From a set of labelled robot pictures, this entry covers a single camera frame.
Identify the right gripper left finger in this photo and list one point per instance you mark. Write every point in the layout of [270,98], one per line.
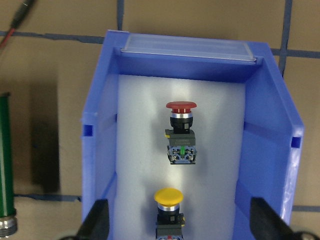
[96,225]

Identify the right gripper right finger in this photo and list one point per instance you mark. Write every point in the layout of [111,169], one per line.
[265,223]

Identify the green conveyor belt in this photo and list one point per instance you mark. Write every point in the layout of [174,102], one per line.
[8,220]

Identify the right blue plastic bin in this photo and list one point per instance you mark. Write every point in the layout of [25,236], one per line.
[273,130]

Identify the yellow mushroom push button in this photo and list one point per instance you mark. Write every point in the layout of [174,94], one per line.
[169,221]

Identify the red mushroom push button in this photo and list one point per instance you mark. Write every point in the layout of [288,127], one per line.
[181,148]

